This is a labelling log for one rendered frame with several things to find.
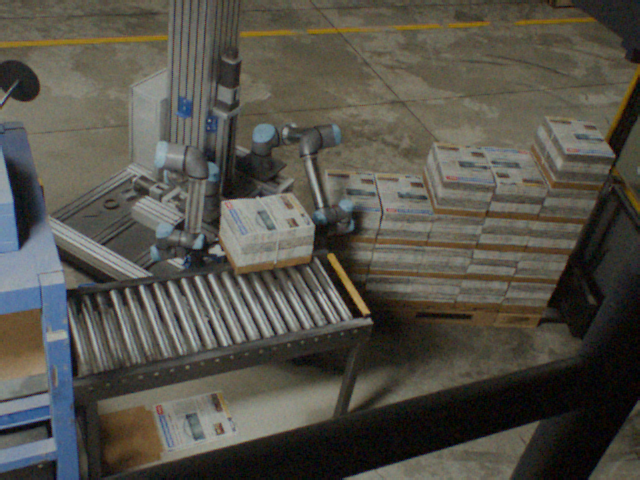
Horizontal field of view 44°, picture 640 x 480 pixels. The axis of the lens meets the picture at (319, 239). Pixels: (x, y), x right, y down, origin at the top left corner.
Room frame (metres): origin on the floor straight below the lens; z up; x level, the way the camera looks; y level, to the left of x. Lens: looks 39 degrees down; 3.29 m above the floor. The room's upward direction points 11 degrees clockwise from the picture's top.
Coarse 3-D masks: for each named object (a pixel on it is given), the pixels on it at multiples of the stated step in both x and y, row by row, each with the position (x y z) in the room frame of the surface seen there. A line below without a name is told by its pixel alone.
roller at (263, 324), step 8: (240, 280) 2.69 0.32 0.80; (240, 288) 2.65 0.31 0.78; (248, 288) 2.64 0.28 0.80; (248, 296) 2.59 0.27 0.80; (248, 304) 2.56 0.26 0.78; (256, 304) 2.55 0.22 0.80; (256, 312) 2.50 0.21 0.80; (256, 320) 2.47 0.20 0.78; (264, 320) 2.46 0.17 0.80; (264, 328) 2.41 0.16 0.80; (264, 336) 2.38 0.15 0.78
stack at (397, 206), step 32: (352, 192) 3.52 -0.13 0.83; (384, 192) 3.59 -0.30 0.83; (416, 192) 3.64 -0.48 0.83; (384, 224) 3.41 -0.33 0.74; (416, 224) 3.45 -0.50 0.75; (448, 224) 3.48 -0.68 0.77; (480, 224) 3.52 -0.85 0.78; (512, 224) 3.56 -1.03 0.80; (352, 256) 3.37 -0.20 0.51; (384, 256) 3.41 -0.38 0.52; (416, 256) 3.45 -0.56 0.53; (448, 256) 3.49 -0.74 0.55; (480, 256) 3.54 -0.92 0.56; (512, 256) 3.57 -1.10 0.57; (384, 288) 3.43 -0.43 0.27; (416, 288) 3.46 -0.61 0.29; (448, 288) 3.51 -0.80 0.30; (480, 288) 3.55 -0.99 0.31; (384, 320) 3.43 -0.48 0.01; (416, 320) 3.48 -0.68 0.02; (448, 320) 3.53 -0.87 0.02; (480, 320) 3.57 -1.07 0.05
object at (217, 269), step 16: (320, 256) 2.98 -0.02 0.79; (176, 272) 2.65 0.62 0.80; (192, 272) 2.67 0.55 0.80; (208, 272) 2.69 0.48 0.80; (272, 272) 2.85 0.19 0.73; (80, 288) 2.43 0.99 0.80; (96, 288) 2.45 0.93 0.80; (112, 288) 2.47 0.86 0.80; (208, 288) 2.69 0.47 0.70; (224, 288) 2.73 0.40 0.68
